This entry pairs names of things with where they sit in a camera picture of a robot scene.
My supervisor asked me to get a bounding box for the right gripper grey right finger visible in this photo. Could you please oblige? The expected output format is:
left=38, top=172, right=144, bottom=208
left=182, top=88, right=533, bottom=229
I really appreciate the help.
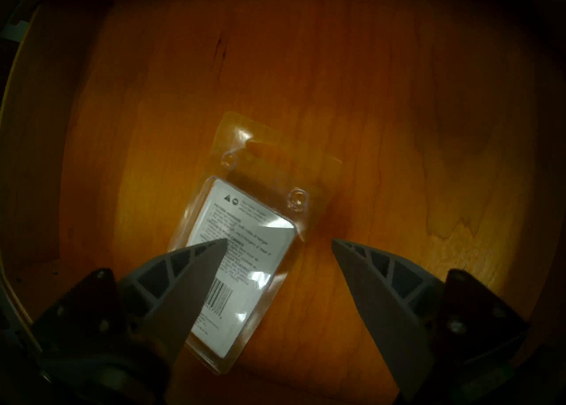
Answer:
left=332, top=238, right=447, bottom=403

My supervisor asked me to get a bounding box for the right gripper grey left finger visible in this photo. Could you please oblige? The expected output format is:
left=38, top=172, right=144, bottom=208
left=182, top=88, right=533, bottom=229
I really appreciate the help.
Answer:
left=119, top=238, right=229, bottom=367

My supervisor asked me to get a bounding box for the clear plastic blister pack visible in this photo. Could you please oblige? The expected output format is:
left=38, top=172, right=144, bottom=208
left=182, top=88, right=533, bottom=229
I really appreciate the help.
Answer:
left=167, top=111, right=343, bottom=376

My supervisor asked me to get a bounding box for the wooden drawer with metal handle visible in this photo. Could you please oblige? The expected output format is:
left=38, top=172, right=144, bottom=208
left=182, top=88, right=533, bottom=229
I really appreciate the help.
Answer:
left=0, top=0, right=566, bottom=405

